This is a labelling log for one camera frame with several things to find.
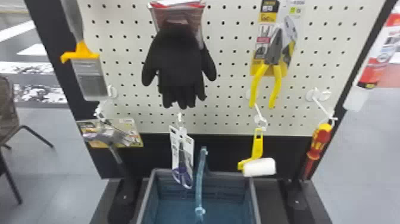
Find red screwdriver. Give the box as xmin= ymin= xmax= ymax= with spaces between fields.
xmin=301 ymin=122 xmax=333 ymax=181

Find grey chair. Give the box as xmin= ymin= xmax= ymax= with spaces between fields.
xmin=0 ymin=74 xmax=55 ymax=206

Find yellow paint roller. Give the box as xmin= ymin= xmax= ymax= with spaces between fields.
xmin=236 ymin=127 xmax=277 ymax=178

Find grey hammer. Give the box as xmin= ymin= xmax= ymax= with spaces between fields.
xmin=76 ymin=117 xmax=145 ymax=166

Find blue basket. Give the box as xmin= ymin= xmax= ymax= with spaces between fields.
xmin=136 ymin=146 xmax=262 ymax=224

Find black gloves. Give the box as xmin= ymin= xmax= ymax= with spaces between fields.
xmin=141 ymin=0 xmax=218 ymax=110

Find red sealant tube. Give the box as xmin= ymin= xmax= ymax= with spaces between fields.
xmin=342 ymin=1 xmax=400 ymax=113

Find yellow pliers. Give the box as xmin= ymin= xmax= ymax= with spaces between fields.
xmin=248 ymin=0 xmax=306 ymax=110

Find white pegboard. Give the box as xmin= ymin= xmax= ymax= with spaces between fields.
xmin=24 ymin=0 xmax=399 ymax=224

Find blue scissors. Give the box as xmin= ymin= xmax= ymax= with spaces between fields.
xmin=168 ymin=125 xmax=195 ymax=190

